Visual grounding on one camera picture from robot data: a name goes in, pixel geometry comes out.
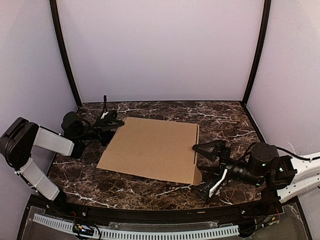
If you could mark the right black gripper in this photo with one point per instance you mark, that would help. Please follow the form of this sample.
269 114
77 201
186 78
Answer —
222 162

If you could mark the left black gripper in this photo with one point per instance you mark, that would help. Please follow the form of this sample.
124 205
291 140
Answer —
103 127

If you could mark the brown cardboard box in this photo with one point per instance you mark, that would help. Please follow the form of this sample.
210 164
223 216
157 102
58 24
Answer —
154 149

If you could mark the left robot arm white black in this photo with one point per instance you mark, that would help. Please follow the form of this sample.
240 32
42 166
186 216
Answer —
20 140

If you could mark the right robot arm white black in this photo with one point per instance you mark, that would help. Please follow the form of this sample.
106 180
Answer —
284 173

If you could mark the right small circuit board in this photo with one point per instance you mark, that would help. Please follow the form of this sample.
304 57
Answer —
268 221

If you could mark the small circuit board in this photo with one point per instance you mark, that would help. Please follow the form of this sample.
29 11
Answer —
268 221
83 230

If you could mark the left small circuit board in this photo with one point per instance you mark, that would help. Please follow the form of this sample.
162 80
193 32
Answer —
83 230

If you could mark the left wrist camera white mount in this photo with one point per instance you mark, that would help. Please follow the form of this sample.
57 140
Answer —
105 112

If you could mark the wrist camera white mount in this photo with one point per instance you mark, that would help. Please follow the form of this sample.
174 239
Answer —
209 188
105 112

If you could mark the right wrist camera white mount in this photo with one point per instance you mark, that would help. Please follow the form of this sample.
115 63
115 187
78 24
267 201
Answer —
209 188

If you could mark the white slotted cable duct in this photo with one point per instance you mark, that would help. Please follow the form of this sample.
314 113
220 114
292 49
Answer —
123 231

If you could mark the black front frame rail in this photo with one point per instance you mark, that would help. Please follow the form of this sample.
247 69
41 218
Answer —
244 213

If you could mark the left black frame post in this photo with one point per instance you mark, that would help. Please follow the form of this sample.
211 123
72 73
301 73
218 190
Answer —
63 52

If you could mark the black frame post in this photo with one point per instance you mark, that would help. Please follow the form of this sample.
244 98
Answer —
63 52
258 52

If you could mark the right black frame post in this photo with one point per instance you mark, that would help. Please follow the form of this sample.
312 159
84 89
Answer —
258 52

